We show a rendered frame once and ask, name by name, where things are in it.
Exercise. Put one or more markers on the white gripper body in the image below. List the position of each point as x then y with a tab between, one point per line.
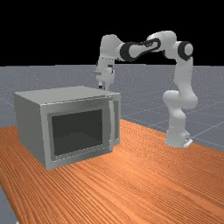
104	73

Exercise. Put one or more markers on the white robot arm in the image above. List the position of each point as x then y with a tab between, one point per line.
181	87

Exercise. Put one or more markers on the grey microwave oven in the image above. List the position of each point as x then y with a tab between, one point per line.
43	116

